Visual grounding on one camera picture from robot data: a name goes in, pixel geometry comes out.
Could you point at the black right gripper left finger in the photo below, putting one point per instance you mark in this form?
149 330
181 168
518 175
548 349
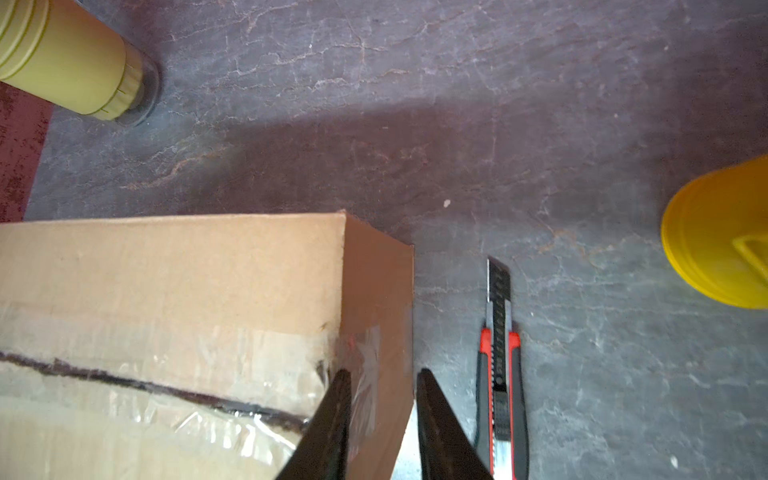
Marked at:
322 453

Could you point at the brown cardboard express box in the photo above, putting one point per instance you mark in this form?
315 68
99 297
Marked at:
199 347

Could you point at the red black utility knife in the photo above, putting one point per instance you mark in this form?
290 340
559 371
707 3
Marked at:
501 438

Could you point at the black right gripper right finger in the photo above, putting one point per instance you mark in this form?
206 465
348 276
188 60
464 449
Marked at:
445 451

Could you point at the yellow-green pen holder cup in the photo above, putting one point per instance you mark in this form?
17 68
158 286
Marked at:
59 52

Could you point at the yellow pencil cup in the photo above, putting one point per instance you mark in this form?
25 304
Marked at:
714 234

